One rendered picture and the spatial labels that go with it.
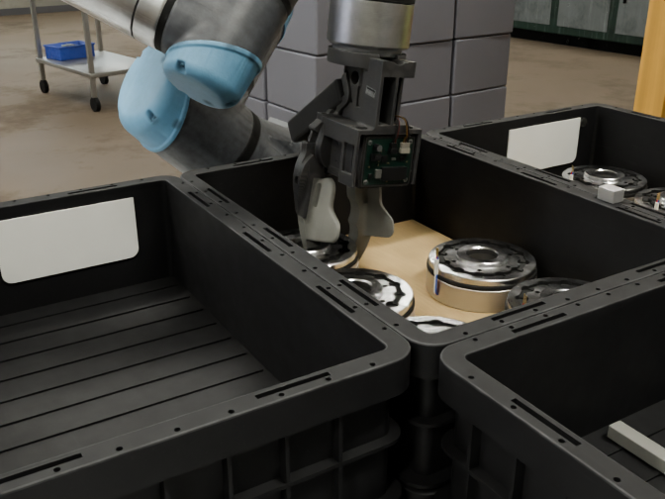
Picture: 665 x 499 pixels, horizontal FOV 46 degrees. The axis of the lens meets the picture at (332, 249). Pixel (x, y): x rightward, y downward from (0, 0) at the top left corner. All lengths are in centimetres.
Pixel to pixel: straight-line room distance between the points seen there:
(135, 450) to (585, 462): 21
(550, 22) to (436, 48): 455
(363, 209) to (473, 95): 307
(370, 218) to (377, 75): 16
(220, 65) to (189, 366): 25
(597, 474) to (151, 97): 68
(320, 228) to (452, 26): 295
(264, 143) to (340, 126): 30
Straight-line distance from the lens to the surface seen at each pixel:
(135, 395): 62
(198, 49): 69
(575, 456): 40
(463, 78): 377
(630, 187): 101
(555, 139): 106
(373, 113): 69
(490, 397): 43
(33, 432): 60
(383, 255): 83
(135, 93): 96
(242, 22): 70
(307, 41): 324
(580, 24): 789
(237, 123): 96
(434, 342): 47
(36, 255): 76
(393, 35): 70
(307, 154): 74
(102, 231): 76
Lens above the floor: 116
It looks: 23 degrees down
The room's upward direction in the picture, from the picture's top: straight up
